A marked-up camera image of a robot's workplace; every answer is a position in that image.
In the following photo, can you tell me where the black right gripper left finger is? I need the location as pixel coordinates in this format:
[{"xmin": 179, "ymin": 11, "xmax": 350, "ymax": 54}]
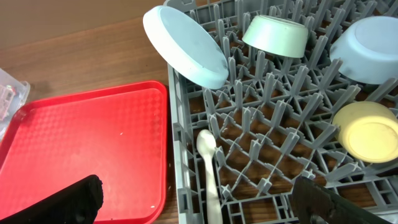
[{"xmin": 1, "ymin": 175, "xmax": 103, "ymax": 224}]

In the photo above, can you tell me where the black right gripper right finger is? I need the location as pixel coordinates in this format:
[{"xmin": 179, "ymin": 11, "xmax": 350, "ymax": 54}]
[{"xmin": 292, "ymin": 177, "xmax": 397, "ymax": 223}]

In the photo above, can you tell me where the yellow cup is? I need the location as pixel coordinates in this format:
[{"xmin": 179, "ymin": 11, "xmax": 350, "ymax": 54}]
[{"xmin": 332, "ymin": 101, "xmax": 397, "ymax": 163}]

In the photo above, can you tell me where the white plastic spoon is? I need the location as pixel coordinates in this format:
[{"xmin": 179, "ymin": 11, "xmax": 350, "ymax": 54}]
[{"xmin": 197, "ymin": 129, "xmax": 223, "ymax": 224}]

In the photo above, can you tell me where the light blue bowl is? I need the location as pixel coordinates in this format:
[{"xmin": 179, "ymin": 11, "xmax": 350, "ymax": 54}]
[{"xmin": 330, "ymin": 16, "xmax": 397, "ymax": 85}]

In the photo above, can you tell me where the green bowl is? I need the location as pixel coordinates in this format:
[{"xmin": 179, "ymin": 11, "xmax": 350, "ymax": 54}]
[{"xmin": 242, "ymin": 15, "xmax": 308, "ymax": 58}]

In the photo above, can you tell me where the light blue plate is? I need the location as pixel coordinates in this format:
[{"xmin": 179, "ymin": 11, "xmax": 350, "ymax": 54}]
[{"xmin": 143, "ymin": 6, "xmax": 229, "ymax": 89}]

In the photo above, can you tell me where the grey dishwasher rack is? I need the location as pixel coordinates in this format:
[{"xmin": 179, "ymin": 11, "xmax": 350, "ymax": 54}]
[{"xmin": 165, "ymin": 0, "xmax": 397, "ymax": 223}]

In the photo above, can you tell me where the clear plastic waste bin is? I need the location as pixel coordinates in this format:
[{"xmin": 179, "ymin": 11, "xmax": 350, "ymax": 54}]
[{"xmin": 0, "ymin": 69, "xmax": 30, "ymax": 139}]

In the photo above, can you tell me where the red serving tray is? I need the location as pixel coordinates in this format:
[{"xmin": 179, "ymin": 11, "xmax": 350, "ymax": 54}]
[{"xmin": 1, "ymin": 81, "xmax": 168, "ymax": 223}]

